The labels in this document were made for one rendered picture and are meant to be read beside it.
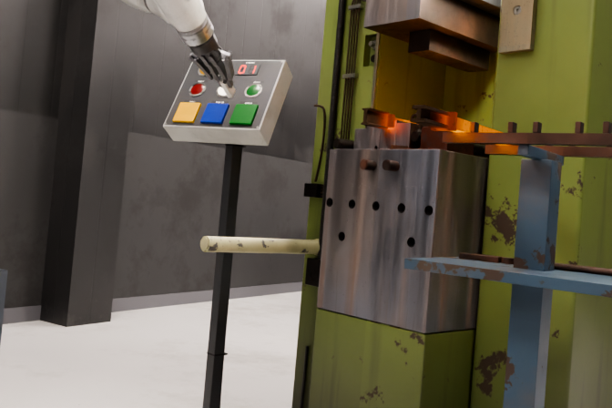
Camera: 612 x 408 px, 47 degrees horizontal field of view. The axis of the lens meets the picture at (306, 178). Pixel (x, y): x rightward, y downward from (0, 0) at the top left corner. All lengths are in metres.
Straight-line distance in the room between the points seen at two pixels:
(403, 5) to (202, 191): 3.18
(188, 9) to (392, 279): 0.84
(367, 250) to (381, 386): 0.34
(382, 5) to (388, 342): 0.92
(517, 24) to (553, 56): 0.13
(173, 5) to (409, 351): 1.02
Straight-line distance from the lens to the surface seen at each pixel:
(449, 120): 1.31
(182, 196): 4.78
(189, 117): 2.20
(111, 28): 4.06
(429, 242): 1.72
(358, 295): 1.88
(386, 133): 1.92
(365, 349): 1.87
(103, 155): 3.99
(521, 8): 1.90
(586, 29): 1.82
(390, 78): 2.21
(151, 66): 4.58
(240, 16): 5.30
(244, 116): 2.12
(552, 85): 1.83
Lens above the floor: 0.76
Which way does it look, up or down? 2 degrees up
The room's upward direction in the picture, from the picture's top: 5 degrees clockwise
